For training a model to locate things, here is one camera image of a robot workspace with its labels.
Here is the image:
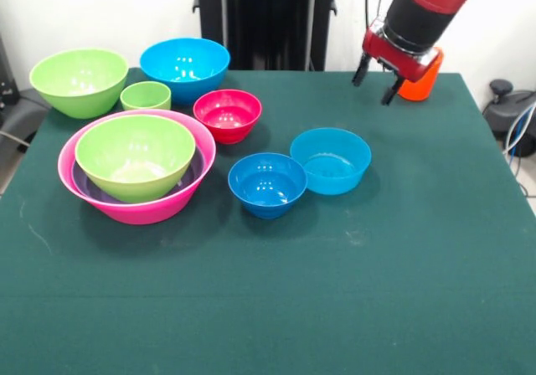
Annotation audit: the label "grey cable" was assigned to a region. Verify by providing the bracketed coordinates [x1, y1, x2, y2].
[0, 130, 31, 148]

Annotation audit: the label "pink large bowl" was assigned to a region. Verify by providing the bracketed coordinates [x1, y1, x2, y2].
[57, 109, 217, 226]

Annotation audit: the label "black stand base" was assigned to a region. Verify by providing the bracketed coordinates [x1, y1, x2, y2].
[481, 79, 536, 158]
[0, 35, 51, 141]

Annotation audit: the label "tangled floor cables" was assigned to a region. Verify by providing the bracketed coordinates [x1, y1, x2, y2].
[505, 102, 536, 200]

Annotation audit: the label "blue large bowl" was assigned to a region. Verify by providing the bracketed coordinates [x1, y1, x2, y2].
[139, 37, 231, 106]

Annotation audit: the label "orange cup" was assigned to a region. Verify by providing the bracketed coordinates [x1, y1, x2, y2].
[397, 47, 445, 102]

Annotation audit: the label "lime green large bowl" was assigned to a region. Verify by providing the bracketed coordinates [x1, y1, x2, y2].
[74, 114, 197, 204]
[28, 47, 130, 120]

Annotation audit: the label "turquoise bowl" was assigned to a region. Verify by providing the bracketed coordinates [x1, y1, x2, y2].
[290, 127, 373, 197]

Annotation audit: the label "red small bowl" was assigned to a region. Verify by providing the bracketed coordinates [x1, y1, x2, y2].
[193, 89, 263, 146]

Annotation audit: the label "dark green table cloth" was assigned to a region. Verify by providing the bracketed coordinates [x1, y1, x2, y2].
[0, 67, 536, 375]

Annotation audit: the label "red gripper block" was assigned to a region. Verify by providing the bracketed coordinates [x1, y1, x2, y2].
[351, 27, 430, 107]

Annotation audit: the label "lime green small cup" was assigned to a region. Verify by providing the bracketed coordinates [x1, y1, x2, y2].
[120, 80, 173, 111]

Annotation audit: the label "dark blue small bowl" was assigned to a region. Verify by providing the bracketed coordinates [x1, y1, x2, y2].
[227, 152, 308, 220]

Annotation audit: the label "purple shallow bowl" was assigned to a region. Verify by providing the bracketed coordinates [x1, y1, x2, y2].
[71, 145, 205, 207]

